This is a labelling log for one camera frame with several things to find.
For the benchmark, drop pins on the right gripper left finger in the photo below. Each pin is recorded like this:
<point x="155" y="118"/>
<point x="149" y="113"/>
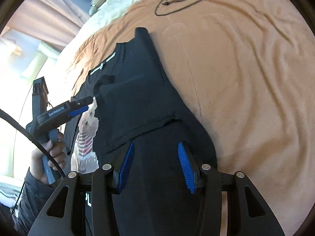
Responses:
<point x="122" y="167"/>

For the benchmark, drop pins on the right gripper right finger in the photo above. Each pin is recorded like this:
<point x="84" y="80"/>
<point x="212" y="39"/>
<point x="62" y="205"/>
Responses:
<point x="189" y="167"/>

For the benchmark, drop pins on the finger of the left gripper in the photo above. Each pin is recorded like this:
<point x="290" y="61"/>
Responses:
<point x="82" y="102"/>
<point x="78" y="111"/>

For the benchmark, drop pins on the black teddy bear t-shirt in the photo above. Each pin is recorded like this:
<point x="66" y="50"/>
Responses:
<point x="136" y="102"/>

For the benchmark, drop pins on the dark sleeve left forearm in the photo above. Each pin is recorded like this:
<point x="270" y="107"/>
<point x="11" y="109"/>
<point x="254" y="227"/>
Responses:
<point x="34" y="196"/>

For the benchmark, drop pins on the person's left hand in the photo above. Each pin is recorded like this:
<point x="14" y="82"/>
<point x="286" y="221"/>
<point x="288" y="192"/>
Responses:
<point x="56" y="150"/>

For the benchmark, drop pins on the pink curtain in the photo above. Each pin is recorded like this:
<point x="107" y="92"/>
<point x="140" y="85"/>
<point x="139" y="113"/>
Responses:
<point x="55" y="22"/>

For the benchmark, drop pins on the cream white duvet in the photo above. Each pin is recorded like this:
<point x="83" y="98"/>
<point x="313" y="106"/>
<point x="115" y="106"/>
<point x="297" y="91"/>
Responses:
<point x="107" y="13"/>

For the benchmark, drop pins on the brown bed blanket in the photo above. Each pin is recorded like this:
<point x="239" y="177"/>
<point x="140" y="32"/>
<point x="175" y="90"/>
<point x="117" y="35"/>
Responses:
<point x="245" y="68"/>

